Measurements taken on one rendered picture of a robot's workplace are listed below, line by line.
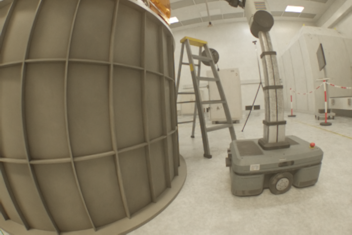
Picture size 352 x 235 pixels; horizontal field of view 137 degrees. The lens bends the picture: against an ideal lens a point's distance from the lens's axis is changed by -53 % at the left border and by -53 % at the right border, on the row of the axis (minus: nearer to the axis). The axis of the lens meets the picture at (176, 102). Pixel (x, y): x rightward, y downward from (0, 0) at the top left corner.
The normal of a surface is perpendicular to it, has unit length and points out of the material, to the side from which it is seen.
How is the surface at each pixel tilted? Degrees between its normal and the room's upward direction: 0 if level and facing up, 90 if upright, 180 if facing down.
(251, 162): 45
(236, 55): 90
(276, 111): 90
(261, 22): 90
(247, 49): 90
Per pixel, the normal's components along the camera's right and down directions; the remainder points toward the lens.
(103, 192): 0.71, -0.05
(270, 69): -0.29, 0.00
